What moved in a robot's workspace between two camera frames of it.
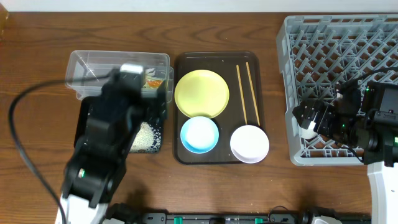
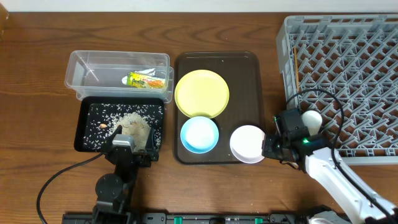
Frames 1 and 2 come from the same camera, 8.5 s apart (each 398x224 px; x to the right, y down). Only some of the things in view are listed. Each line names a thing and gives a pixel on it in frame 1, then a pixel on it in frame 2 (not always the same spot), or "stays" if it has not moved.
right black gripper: x=319 y=115 to x=268 y=149
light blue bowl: x=199 y=134 stays
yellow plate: x=202 y=93 stays
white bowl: x=249 y=144 stays
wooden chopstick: x=237 y=68 to x=296 y=68
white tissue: x=150 y=71 stays
